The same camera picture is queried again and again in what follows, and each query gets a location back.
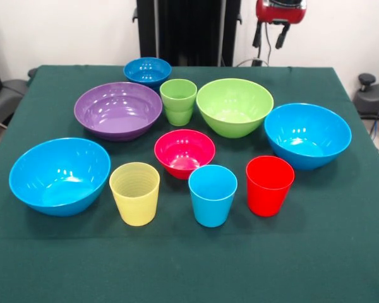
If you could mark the red cup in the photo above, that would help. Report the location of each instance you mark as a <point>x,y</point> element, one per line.
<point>267,192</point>

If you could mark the yellow cup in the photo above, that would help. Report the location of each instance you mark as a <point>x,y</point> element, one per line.
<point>135,202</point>

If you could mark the large light blue bowl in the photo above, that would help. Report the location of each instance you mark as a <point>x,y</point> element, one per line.
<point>60,176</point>
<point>306,135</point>

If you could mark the light blue cup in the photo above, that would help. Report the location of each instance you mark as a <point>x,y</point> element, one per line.
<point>211,205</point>

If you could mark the pink bowl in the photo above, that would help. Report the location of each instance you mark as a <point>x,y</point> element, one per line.
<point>183,151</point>

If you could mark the green bowl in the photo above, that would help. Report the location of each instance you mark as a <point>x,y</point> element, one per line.
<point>233,107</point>

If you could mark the purple bowl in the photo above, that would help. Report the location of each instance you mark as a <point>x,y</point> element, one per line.
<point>113,116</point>

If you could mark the grey pedestal foot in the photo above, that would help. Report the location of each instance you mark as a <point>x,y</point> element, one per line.
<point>372,98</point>
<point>6,98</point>

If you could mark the dark green tablecloth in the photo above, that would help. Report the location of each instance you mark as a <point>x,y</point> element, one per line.
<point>189,262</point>

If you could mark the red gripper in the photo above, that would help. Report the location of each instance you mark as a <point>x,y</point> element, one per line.
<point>281,14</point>

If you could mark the small dark blue bowl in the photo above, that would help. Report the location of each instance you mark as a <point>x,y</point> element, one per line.
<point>145,74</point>

